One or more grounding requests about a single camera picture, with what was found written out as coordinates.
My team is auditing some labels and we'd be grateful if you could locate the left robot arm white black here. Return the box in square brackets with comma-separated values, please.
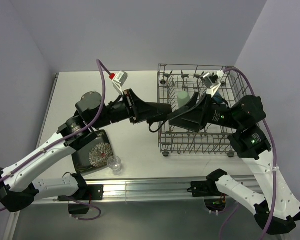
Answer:
[0, 89, 172, 213]

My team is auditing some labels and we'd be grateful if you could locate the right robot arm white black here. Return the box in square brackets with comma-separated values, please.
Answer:
[168, 94, 300, 235]

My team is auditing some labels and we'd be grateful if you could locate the black square floral plate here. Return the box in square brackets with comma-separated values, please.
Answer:
[72, 130, 114, 174]

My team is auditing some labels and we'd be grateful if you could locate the clear drinking glass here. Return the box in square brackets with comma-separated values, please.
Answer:
[107, 155, 122, 172]

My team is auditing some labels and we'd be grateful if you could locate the aluminium rail frame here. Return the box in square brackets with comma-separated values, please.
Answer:
[2, 72, 291, 240]

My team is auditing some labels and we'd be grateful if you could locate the grey wire dish rack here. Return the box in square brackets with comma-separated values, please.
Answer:
[157, 64, 254, 158]

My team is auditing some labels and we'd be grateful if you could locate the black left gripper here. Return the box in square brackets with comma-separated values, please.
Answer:
[91, 88, 163, 130]

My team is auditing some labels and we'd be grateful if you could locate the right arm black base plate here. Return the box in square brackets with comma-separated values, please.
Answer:
[186, 180, 227, 213]

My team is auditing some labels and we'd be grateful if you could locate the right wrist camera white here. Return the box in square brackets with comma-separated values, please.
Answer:
[200, 70, 225, 97]

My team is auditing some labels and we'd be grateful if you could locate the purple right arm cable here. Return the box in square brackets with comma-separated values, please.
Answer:
[218, 66, 278, 240]

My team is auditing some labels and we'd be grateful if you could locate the blue bowl with tan interior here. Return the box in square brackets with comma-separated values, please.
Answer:
[213, 92, 225, 104]

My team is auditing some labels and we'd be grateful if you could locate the light green cup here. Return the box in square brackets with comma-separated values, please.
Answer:
[177, 91, 191, 109]

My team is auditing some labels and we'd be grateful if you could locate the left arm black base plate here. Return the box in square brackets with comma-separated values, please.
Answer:
[68, 184, 104, 216]

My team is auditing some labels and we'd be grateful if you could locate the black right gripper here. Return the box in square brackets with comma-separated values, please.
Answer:
[166, 90, 242, 130]

